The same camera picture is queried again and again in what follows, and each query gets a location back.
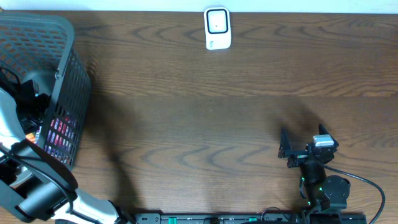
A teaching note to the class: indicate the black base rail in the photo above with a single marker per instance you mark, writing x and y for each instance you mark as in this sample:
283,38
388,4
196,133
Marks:
267,218

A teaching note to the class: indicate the small orange white packet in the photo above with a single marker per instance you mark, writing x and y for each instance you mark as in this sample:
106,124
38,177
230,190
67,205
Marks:
32,137

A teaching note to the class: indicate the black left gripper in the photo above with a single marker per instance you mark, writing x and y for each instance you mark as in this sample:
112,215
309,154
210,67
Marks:
23,101

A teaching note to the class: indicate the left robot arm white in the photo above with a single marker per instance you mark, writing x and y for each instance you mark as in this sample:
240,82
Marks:
35,185

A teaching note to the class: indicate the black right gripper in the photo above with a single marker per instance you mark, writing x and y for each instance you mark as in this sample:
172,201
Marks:
298,158

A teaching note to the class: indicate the purple snack package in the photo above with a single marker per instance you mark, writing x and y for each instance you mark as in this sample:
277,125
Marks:
60,140

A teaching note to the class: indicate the grey plastic mesh basket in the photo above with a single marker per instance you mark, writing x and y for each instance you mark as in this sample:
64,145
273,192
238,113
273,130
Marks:
40,48

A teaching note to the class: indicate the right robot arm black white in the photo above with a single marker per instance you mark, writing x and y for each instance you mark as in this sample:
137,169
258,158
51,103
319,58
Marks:
326,195

